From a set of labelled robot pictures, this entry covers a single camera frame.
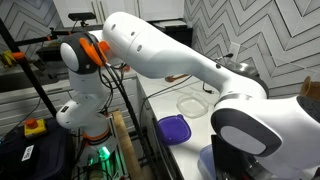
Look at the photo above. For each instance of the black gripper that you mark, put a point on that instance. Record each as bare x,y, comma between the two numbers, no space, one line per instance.
230,160

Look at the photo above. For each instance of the light blue plastic lid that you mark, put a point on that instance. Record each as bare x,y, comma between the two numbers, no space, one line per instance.
208,155

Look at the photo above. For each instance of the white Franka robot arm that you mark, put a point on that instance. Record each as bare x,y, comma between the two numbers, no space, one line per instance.
166,56

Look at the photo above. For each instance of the black coffee grinder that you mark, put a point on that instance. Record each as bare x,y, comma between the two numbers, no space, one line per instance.
243,68

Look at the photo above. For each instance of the dark wooden spoon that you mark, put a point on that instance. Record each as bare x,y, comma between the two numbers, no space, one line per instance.
173,78

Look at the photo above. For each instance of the wooden cart board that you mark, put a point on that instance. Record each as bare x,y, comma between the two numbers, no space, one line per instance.
126,150

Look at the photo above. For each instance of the wide wooden spatula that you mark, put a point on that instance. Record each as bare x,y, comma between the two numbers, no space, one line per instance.
316,91

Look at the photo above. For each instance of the black microwave oven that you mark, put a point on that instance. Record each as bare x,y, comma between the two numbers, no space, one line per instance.
181,35

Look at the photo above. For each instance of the black equipment case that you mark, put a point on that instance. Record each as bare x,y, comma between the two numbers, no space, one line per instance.
33,156

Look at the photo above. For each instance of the red emergency stop button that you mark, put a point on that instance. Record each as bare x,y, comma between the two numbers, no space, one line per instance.
35,128

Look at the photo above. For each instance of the orange clamp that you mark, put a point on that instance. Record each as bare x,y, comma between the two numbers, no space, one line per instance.
18,55

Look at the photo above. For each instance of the white wall outlet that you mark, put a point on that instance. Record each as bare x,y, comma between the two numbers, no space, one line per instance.
235,50

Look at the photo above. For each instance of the white wall cabinet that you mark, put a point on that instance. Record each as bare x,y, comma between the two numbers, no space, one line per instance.
150,8

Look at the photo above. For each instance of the black camera on frame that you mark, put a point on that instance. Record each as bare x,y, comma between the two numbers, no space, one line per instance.
81,16

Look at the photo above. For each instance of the black frame pole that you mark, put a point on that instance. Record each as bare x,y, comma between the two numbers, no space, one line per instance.
30,76

